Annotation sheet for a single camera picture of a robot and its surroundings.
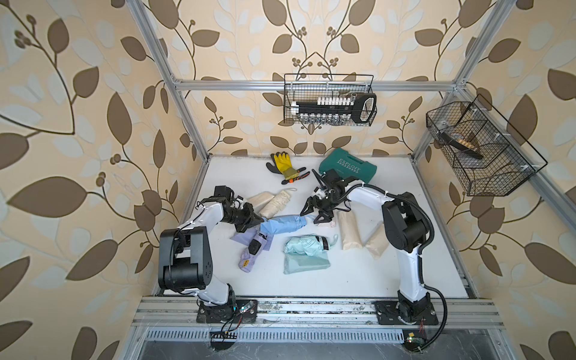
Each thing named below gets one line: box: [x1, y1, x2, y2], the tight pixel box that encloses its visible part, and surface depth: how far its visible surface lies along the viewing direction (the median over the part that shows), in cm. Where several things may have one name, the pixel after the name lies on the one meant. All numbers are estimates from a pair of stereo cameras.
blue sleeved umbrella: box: [260, 214, 307, 235], surface depth 93 cm
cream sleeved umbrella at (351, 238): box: [336, 210, 363, 251], surface depth 93 cm
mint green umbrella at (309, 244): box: [283, 234, 339, 256], surface depth 87 cm
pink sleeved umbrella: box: [318, 220, 336, 228], surface depth 95 cm
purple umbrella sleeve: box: [229, 229, 274, 251], surface depth 92 cm
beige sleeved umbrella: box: [246, 192, 276, 212], surface depth 101 cm
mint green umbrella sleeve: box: [283, 252, 331, 275], surface depth 86 cm
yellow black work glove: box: [266, 151, 300, 180], surface depth 118 cm
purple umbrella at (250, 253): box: [238, 232, 268, 273], surface depth 86 cm
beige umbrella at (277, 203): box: [259, 187, 297, 219], surface depth 100 cm
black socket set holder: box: [291, 93, 378, 124], surface depth 86 cm
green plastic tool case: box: [318, 147, 378, 183], surface depth 114 cm
